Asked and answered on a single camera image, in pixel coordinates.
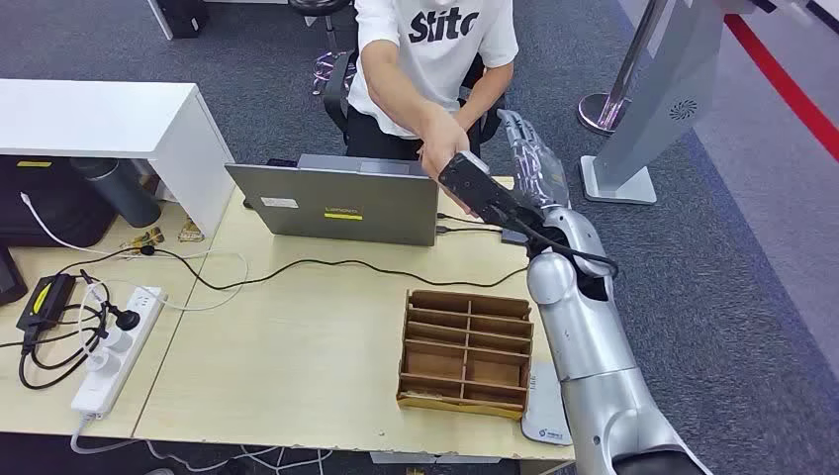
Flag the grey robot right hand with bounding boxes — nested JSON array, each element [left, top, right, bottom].
[[497, 108, 572, 213]]

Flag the white card reader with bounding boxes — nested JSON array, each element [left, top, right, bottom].
[[520, 360, 574, 447]]

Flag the black power adapter yellow label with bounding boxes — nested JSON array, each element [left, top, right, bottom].
[[16, 273, 77, 333]]

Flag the black floor cabinet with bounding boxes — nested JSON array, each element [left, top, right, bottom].
[[144, 0, 211, 41]]

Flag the black plug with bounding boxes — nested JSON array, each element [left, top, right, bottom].
[[104, 301, 142, 333]]

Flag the black stool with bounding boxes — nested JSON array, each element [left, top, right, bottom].
[[288, 0, 355, 53]]

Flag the black flat device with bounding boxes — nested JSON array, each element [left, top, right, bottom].
[[0, 245, 29, 308]]

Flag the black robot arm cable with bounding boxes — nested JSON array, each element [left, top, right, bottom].
[[513, 213, 620, 281]]

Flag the black adapter cable bundle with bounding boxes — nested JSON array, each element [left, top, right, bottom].
[[0, 268, 112, 391]]

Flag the black office chair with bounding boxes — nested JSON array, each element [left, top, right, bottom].
[[322, 48, 506, 146]]

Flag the chrome stanchion post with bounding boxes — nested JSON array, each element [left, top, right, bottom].
[[576, 0, 670, 137]]

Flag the white plug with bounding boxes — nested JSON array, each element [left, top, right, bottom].
[[103, 326, 135, 355], [86, 348, 124, 379]]

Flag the black bag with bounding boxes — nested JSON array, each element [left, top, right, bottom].
[[0, 154, 120, 249]]

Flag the brown wooden card organizer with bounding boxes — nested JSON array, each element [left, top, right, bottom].
[[396, 290, 535, 421]]

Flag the dark grey thermos bottle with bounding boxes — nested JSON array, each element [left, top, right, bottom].
[[70, 156, 162, 230]]

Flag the long black power cable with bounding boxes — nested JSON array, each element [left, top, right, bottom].
[[55, 213, 529, 292]]

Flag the grey kiosk stand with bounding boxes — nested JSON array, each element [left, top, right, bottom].
[[580, 0, 730, 206]]

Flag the person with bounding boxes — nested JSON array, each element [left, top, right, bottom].
[[345, 0, 520, 218]]

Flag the thin white cable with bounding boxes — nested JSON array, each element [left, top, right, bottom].
[[19, 191, 249, 314]]

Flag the white desk shelf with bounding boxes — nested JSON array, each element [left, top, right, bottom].
[[0, 78, 235, 238]]

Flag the white power strip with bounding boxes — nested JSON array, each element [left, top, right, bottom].
[[70, 285, 165, 418]]

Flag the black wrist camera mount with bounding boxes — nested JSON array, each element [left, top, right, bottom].
[[437, 150, 548, 240]]

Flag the person's right hand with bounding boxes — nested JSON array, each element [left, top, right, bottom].
[[417, 112, 479, 218]]

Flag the grey laptop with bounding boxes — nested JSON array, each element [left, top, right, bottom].
[[225, 153, 440, 247]]

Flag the white power strip cord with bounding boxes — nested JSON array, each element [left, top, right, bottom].
[[70, 413, 335, 475]]

